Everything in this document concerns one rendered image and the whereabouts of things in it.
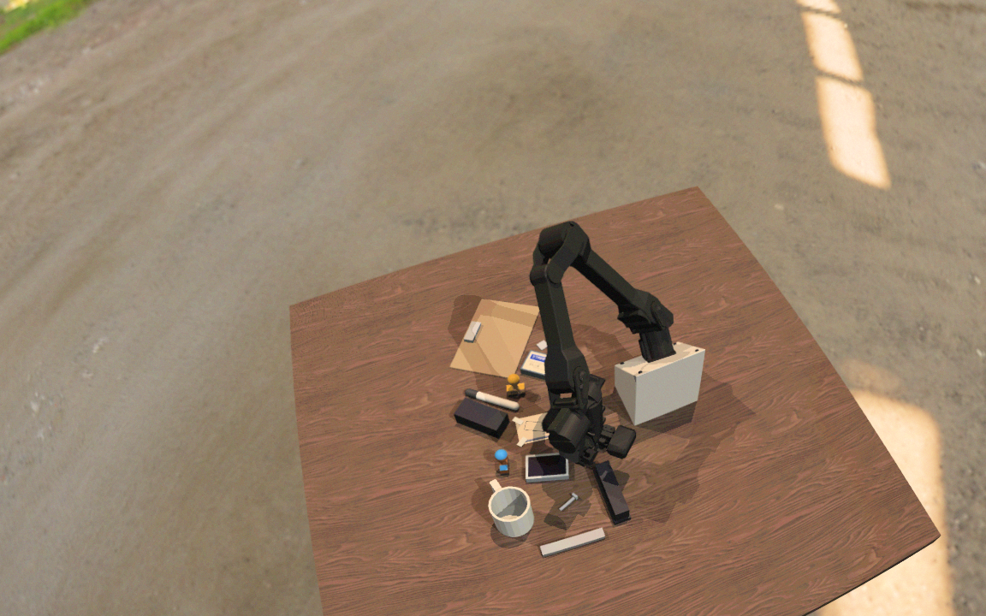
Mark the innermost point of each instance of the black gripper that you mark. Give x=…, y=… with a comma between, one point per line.
x=615, y=442

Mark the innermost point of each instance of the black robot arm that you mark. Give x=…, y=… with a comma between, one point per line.
x=565, y=368

